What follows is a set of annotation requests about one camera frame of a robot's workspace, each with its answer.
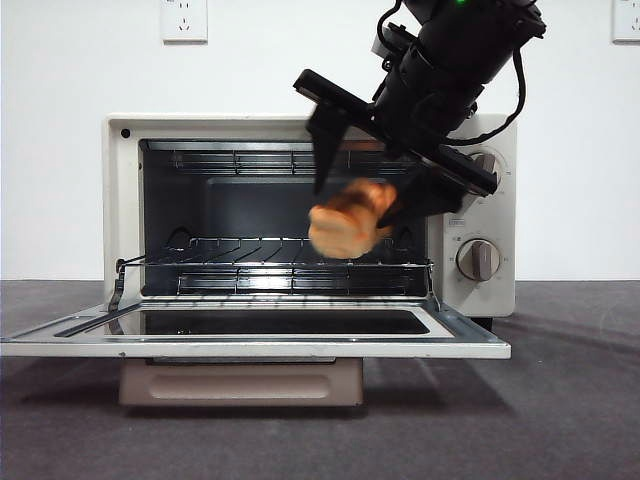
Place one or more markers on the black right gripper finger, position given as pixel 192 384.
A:
pixel 430 197
pixel 327 135

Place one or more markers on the golden brown bread roll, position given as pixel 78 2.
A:
pixel 345 225

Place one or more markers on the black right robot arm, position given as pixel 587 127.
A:
pixel 475 40

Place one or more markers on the taupe and white oven knob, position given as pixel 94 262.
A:
pixel 487 162
pixel 480 260

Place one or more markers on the white Toshiba toaster oven body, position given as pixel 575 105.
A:
pixel 122 200

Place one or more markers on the dark grey table cloth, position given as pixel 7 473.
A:
pixel 550 425

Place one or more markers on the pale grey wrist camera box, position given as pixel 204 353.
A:
pixel 380 49

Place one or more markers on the white wall socket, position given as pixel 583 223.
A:
pixel 627 22
pixel 184 22

